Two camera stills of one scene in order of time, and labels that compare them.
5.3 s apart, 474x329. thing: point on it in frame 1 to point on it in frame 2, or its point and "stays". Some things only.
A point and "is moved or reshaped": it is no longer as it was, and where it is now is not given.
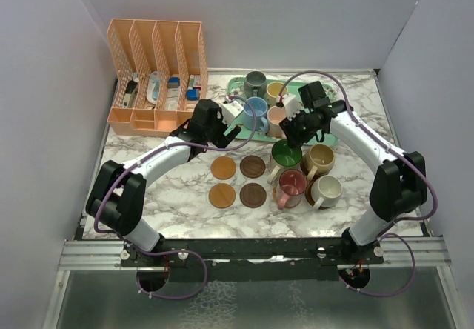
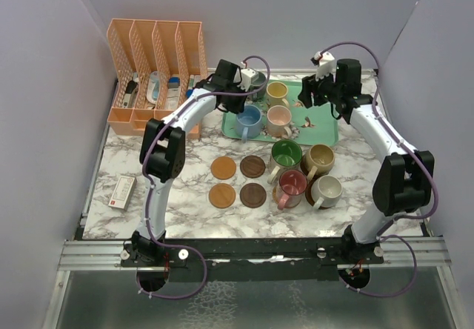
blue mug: x=260 y=106 is moved or reshaped
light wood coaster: x=222 y=195 stays
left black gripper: x=223 y=140 to x=238 y=107
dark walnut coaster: x=252 y=195 stays
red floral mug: x=292 y=186 stays
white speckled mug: x=326 y=191 stays
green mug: x=283 y=158 stays
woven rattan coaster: x=275 y=193 stays
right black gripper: x=294 y=138 to x=309 y=86
